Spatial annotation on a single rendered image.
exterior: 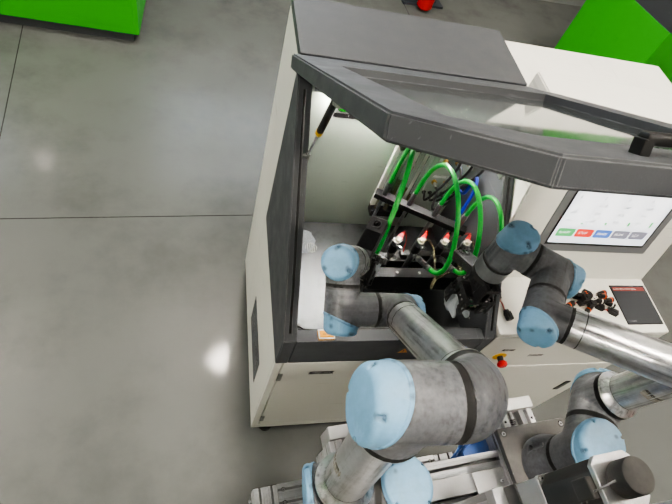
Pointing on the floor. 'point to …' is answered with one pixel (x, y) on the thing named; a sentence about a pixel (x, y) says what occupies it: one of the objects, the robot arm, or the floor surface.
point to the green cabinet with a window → (78, 16)
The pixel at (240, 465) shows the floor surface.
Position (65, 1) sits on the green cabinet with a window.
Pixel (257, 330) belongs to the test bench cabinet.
